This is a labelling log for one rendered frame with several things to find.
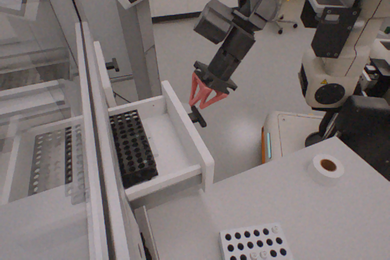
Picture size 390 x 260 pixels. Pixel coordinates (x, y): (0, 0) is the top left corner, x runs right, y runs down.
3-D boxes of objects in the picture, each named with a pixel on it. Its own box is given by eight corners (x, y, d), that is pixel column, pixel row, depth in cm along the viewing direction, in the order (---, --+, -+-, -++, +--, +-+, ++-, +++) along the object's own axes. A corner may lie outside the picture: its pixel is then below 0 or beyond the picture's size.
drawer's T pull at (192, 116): (194, 108, 56) (194, 104, 55) (206, 127, 51) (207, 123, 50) (181, 111, 55) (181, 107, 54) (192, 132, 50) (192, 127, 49)
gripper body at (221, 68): (191, 66, 51) (208, 37, 48) (221, 79, 57) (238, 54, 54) (202, 81, 47) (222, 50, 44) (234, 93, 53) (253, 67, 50)
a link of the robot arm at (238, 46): (262, 38, 45) (255, 33, 50) (235, 19, 43) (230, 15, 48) (241, 67, 48) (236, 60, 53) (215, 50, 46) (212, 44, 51)
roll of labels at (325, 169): (309, 159, 61) (314, 150, 58) (337, 168, 59) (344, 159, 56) (306, 179, 57) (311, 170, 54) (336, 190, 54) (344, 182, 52)
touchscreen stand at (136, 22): (198, 108, 190) (199, -33, 120) (176, 147, 160) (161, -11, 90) (146, 96, 203) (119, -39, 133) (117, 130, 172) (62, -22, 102)
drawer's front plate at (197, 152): (170, 109, 67) (166, 79, 60) (212, 191, 48) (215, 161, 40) (164, 111, 67) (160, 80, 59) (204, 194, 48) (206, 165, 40)
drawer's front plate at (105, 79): (107, 68, 84) (98, 40, 77) (120, 116, 65) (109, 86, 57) (102, 69, 84) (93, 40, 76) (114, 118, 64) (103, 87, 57)
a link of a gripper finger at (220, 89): (180, 96, 56) (199, 64, 52) (201, 102, 60) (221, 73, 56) (190, 112, 51) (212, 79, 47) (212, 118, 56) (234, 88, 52)
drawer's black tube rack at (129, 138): (141, 126, 60) (137, 108, 55) (159, 181, 48) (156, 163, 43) (49, 153, 53) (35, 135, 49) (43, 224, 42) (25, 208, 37)
